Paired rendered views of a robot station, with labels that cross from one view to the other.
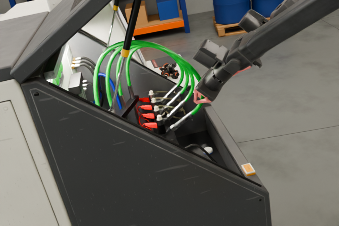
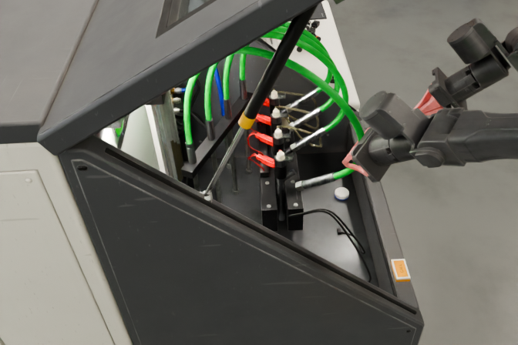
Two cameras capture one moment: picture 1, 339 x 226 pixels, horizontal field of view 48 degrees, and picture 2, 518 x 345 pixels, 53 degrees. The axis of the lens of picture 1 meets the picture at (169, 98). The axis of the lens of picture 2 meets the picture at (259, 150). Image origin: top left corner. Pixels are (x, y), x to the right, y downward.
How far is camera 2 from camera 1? 0.40 m
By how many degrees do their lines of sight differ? 18
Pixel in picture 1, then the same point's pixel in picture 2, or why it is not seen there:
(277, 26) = not seen: outside the picture
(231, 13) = not seen: outside the picture
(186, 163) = (312, 280)
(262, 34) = (503, 139)
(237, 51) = (445, 143)
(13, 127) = (41, 205)
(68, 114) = (134, 200)
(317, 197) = (472, 239)
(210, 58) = (391, 128)
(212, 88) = (380, 162)
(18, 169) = (47, 256)
